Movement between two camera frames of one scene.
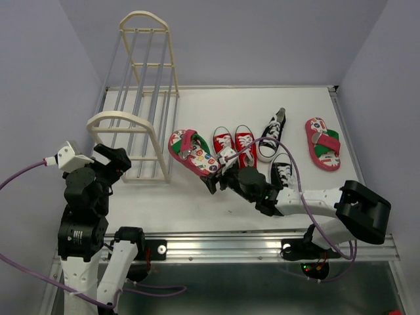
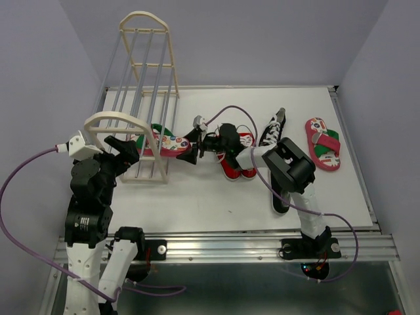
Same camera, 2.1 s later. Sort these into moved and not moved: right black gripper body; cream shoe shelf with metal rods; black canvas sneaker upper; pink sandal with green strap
Moved: right black gripper body; pink sandal with green strap
Not moved: black canvas sneaker upper; cream shoe shelf with metal rods
